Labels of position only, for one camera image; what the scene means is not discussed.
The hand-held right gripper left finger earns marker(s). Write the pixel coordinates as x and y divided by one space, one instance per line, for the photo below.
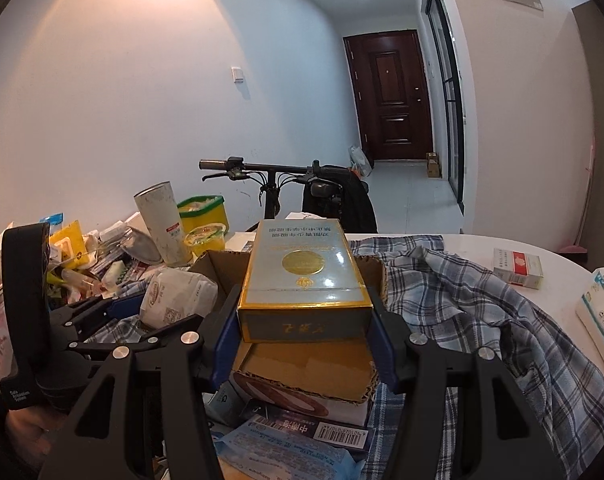
226 332

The tall white tumbler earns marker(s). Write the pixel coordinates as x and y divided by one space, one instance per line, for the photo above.
161 225

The black bag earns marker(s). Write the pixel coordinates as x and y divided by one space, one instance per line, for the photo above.
352 205

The grey face mask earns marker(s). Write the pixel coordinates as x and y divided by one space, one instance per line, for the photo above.
141 250

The yellow packet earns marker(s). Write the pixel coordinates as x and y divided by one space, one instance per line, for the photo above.
69 245

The yellow green-lidded container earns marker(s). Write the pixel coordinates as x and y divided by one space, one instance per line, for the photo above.
204 212

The blue plaid shirt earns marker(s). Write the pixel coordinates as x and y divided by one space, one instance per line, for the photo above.
482 310

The light blue wipes pack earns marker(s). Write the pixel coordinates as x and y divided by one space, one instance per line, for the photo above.
282 460

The gold and grey cigarette box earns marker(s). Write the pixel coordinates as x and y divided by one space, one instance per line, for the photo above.
302 270

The white shopping bag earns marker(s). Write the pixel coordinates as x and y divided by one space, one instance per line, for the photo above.
360 159

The black-framed glass sliding door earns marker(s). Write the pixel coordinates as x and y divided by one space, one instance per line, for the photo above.
447 110

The cardboard box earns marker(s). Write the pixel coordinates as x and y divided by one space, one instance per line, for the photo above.
302 365

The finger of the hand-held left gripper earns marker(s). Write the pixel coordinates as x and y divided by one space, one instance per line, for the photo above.
126 306
96 343

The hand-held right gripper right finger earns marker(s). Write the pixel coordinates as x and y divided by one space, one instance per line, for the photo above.
382 340

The purple barcode box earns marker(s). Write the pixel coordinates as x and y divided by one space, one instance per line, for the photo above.
307 432

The pile of small packets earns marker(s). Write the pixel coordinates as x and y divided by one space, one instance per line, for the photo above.
101 265

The person's left forearm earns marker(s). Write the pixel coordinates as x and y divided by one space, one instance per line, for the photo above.
29 424

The brown door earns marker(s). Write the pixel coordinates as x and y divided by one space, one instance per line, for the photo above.
387 95

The white wall switch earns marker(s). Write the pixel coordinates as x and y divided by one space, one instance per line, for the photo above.
237 74

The crumpled white plastic packet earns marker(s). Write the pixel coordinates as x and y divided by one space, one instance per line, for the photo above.
176 295

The yellow jelly cup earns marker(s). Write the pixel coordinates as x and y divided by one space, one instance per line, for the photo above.
205 241

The small brown floor carton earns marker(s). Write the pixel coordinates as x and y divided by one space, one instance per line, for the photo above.
433 165

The black bicycle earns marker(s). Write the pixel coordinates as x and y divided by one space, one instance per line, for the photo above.
269 185

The red and white cigarette pack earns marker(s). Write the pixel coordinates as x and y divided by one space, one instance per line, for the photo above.
519 265

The white tissue pack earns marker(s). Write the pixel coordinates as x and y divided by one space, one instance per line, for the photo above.
599 315

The beige refrigerator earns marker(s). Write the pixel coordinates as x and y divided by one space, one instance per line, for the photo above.
602 135

